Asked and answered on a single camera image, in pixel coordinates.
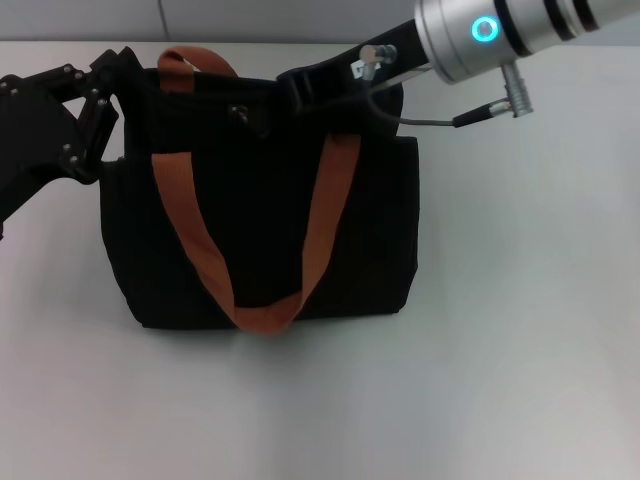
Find black food bag orange handles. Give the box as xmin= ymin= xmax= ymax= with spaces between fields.
xmin=99 ymin=46 xmax=421 ymax=337

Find right gripper cable with connectors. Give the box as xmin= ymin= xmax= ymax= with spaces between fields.
xmin=351 ymin=43 xmax=537 ymax=132

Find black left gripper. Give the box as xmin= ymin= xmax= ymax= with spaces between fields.
xmin=0 ymin=46 xmax=142 ymax=225

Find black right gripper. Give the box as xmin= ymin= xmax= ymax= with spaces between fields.
xmin=243 ymin=18 xmax=432 ymax=140

